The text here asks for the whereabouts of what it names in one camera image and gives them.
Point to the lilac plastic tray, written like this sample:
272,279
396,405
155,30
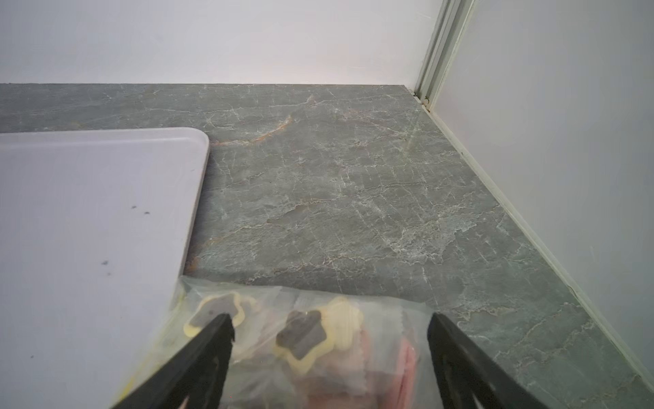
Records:
95,227

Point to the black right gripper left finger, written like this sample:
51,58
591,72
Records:
194,377

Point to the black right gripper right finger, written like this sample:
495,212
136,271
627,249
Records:
467,376

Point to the clear ziploc bag of cookies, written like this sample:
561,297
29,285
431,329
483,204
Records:
305,349

